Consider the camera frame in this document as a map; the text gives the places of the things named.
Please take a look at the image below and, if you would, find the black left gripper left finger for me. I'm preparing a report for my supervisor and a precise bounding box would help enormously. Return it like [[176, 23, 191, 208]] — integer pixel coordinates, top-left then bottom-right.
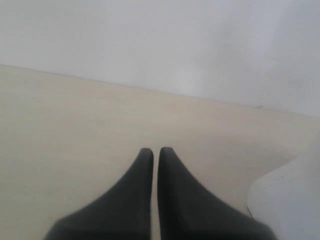
[[45, 148, 153, 240]]

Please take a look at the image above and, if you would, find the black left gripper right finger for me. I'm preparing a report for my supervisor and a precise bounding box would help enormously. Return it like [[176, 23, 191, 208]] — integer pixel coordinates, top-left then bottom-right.
[[157, 147, 274, 240]]

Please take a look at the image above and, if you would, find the white mannequin head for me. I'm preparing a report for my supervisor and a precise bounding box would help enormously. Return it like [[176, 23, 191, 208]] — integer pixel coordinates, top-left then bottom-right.
[[247, 137, 320, 240]]

